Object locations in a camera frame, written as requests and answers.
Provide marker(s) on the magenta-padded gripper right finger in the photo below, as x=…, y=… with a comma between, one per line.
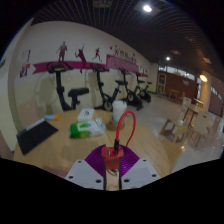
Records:
x=141, y=173

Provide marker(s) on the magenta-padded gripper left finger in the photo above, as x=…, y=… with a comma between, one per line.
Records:
x=83, y=173

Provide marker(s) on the red charger block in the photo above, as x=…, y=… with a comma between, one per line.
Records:
x=112, y=160

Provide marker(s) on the green wet wipes pack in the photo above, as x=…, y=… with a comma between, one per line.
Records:
x=83, y=130

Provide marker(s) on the round brown coaster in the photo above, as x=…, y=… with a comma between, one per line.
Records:
x=111, y=126

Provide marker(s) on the white tissue pack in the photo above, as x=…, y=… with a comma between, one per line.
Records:
x=85, y=114

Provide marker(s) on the black flat pad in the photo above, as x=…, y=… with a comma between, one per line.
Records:
x=35, y=136

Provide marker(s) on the blue and orange tube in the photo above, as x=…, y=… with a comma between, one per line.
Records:
x=51, y=117

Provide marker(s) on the white cup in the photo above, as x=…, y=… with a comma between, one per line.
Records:
x=119, y=110

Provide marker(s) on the black exercise bike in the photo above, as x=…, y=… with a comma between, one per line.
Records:
x=144, y=93
x=60, y=90
x=99, y=86
x=130, y=96

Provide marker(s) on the ceiling lights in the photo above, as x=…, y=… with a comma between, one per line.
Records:
x=147, y=8

